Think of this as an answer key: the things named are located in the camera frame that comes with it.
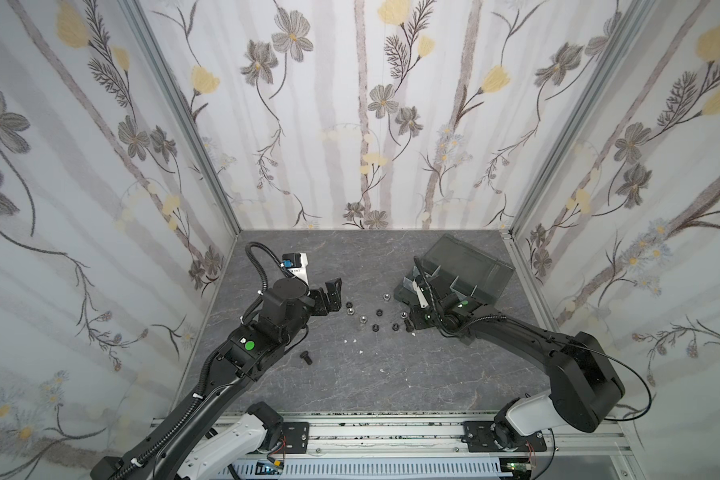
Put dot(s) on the white slotted cable duct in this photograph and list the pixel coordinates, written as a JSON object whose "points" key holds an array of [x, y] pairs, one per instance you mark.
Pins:
{"points": [[375, 468]]}

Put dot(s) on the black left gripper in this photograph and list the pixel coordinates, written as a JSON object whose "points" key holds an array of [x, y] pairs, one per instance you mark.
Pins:
{"points": [[334, 297]]}

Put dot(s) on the grey compartment organizer box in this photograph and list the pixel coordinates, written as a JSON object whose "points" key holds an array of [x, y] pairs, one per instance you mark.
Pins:
{"points": [[468, 271]]}

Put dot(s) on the black screw lower left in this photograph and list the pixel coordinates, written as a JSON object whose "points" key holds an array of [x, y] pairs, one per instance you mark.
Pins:
{"points": [[306, 357]]}

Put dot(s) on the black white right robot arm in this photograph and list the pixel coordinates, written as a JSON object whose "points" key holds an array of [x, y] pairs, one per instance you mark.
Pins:
{"points": [[584, 386]]}

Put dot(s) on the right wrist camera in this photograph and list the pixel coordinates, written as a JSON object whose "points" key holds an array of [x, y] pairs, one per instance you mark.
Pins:
{"points": [[421, 295]]}

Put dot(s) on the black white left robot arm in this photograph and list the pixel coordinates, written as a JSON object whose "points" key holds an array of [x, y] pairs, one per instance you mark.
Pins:
{"points": [[180, 447]]}

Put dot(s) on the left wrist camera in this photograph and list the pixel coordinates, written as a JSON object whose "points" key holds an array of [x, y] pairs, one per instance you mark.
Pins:
{"points": [[296, 264]]}

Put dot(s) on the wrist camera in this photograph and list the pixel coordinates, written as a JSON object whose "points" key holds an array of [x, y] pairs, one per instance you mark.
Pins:
{"points": [[421, 295], [296, 264]]}

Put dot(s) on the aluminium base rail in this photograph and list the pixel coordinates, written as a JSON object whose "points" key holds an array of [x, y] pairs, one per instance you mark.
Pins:
{"points": [[604, 454]]}

